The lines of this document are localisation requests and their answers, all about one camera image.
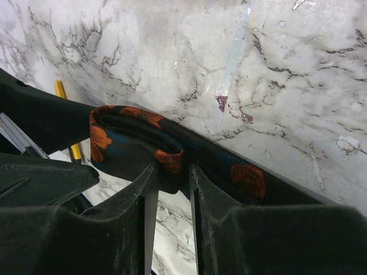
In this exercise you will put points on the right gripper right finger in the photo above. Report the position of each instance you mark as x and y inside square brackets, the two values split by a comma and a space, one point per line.
[232, 238]

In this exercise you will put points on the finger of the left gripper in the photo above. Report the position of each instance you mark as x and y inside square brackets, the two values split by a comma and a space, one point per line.
[29, 181]
[51, 122]

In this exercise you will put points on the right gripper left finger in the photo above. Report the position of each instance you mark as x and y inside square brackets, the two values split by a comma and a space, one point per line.
[114, 237]

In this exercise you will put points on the black orange floral tie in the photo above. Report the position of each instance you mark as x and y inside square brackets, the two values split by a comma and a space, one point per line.
[125, 140]

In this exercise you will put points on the aluminium extrusion rail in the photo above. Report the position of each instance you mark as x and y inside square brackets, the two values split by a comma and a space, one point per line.
[19, 139]

